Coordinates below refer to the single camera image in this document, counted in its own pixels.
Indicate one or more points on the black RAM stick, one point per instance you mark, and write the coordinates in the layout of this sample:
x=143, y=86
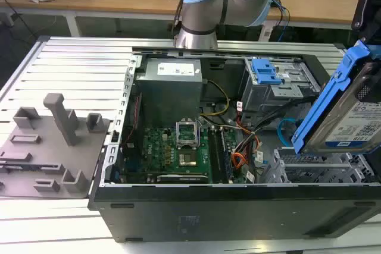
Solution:
x=225, y=156

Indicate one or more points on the gray optical drive cage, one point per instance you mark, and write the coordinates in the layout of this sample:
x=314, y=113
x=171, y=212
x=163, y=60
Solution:
x=259, y=96

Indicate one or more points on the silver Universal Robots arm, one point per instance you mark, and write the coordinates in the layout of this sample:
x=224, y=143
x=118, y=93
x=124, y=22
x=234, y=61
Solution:
x=202, y=13

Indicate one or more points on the gray parts rack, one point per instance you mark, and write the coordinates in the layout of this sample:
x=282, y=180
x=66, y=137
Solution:
x=44, y=159

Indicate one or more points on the blue drive cage latch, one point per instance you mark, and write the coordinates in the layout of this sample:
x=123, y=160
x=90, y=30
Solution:
x=265, y=72

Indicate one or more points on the hard disk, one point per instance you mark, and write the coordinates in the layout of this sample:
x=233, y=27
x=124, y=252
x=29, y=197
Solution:
x=351, y=117

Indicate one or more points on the black open PC case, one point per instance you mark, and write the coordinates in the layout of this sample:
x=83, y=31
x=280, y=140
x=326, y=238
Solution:
x=238, y=218

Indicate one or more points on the green motherboard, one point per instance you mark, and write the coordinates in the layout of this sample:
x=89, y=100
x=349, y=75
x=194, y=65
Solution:
x=160, y=153

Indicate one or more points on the gray power supply unit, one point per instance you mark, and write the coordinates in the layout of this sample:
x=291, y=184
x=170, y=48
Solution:
x=169, y=90

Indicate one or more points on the black graphics card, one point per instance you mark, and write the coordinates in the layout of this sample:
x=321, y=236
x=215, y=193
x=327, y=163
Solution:
x=181, y=178

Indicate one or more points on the CPU socket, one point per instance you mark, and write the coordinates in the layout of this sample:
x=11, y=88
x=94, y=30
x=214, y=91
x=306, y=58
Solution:
x=187, y=159

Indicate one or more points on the gray metal disk bay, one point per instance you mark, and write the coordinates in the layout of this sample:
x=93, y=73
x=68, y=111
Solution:
x=354, y=173

